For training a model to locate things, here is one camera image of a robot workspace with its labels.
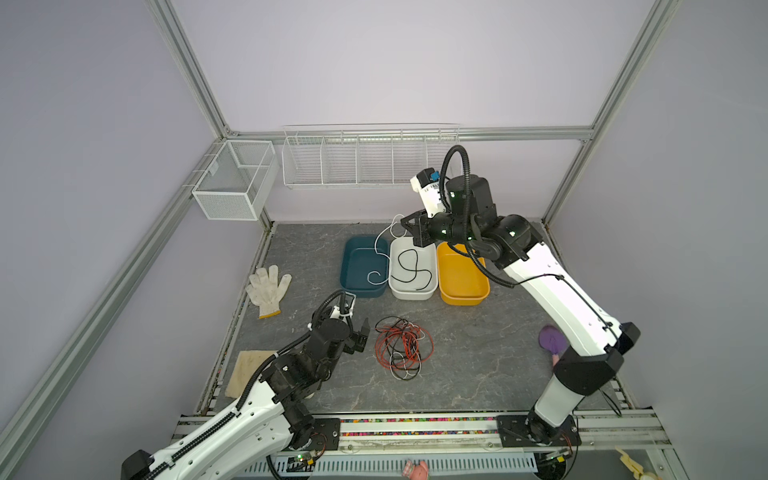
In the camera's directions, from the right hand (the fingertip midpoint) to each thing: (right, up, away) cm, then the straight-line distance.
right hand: (402, 223), depth 66 cm
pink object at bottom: (+3, -56, +1) cm, 57 cm away
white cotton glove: (-46, -20, +35) cm, 62 cm away
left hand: (-14, -24, +10) cm, 29 cm away
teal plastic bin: (-13, -12, +39) cm, 42 cm away
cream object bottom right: (+54, -57, +2) cm, 79 cm away
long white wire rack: (-12, +26, +35) cm, 45 cm away
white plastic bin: (+10, -9, +42) cm, 44 cm away
